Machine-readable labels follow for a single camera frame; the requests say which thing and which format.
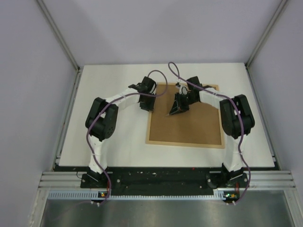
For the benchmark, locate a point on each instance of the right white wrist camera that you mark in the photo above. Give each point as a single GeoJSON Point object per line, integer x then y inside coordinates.
{"type": "Point", "coordinates": [182, 89]}

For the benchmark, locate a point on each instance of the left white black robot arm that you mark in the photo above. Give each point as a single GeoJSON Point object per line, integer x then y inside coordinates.
{"type": "Point", "coordinates": [102, 117]}

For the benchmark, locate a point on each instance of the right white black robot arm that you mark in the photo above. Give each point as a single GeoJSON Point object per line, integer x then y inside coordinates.
{"type": "Point", "coordinates": [237, 121]}

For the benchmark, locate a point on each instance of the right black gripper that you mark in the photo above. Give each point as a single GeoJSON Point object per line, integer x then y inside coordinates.
{"type": "Point", "coordinates": [178, 105]}

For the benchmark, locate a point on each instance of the grey slotted cable duct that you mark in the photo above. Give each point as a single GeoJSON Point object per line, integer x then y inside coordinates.
{"type": "Point", "coordinates": [100, 195]}

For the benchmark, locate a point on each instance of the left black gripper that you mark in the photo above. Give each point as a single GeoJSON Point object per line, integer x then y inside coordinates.
{"type": "Point", "coordinates": [148, 108]}

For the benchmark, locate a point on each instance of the aluminium corner post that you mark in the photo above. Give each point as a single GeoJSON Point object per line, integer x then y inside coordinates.
{"type": "Point", "coordinates": [267, 32]}
{"type": "Point", "coordinates": [57, 33]}

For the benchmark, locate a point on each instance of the left aluminium corner post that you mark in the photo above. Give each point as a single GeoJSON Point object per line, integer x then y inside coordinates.
{"type": "Point", "coordinates": [57, 33]}

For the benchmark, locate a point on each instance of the aluminium front rail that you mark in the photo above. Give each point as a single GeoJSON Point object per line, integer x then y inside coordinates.
{"type": "Point", "coordinates": [260, 180]}

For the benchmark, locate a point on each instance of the light wooden picture frame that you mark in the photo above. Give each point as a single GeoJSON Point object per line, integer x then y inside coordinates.
{"type": "Point", "coordinates": [198, 127]}

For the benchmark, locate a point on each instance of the right aluminium corner post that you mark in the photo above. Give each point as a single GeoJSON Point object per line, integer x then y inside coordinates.
{"type": "Point", "coordinates": [267, 32]}

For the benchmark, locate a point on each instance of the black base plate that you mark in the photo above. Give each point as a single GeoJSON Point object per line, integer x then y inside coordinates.
{"type": "Point", "coordinates": [163, 181]}

